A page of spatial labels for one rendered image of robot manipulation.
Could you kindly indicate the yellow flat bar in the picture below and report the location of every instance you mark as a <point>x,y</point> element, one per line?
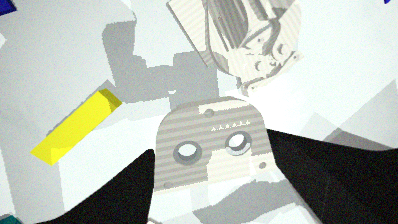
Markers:
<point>71,131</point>

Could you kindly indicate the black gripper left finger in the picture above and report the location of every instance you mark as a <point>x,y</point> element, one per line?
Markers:
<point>124,199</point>

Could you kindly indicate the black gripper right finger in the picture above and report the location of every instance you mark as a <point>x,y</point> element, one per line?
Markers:
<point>341,184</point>

